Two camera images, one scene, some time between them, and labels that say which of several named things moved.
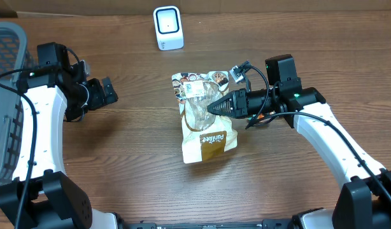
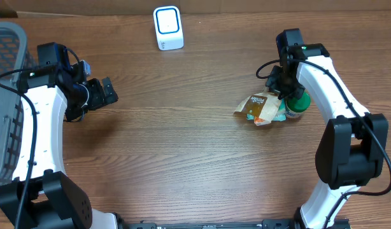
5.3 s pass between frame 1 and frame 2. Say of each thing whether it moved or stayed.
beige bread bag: moved
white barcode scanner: stayed
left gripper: stayed
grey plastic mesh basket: stayed
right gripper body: moved
